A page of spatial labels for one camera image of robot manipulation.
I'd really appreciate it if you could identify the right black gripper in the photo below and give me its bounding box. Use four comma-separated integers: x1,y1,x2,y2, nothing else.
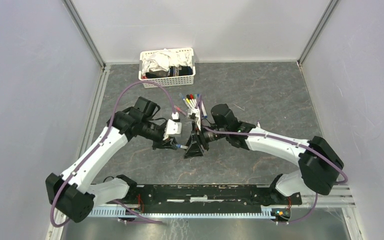
183,121,228,159

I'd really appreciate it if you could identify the blue pen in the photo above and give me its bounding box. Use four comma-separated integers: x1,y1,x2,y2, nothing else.
176,144,189,150

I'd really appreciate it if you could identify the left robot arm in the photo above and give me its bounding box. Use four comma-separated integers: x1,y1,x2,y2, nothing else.
45,96,182,227

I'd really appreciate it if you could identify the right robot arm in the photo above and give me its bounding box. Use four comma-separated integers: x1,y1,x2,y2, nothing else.
184,104,344,204

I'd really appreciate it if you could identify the yellow cap marker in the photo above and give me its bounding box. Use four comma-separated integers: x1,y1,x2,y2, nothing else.
185,97,196,109

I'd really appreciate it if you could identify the red cap marker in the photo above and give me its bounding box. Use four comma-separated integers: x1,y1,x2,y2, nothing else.
189,94,197,108

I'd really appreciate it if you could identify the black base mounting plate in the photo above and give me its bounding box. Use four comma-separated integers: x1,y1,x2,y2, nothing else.
120,184,303,214

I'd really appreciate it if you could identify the black striped cloth in basket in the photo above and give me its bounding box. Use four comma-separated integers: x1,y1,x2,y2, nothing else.
145,66,194,79

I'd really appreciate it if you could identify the white plastic basket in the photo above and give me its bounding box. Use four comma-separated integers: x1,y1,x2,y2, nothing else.
138,47,196,88

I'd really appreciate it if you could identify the white cloth in basket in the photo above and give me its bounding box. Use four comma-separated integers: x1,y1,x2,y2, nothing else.
139,47,194,74

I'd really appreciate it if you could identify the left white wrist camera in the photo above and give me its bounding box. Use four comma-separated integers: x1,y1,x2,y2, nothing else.
163,112,182,140

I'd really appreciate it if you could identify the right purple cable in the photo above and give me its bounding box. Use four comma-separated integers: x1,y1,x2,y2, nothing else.
195,94,349,225

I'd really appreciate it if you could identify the slotted cable duct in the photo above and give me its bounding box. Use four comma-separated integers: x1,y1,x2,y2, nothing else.
66,206,274,220

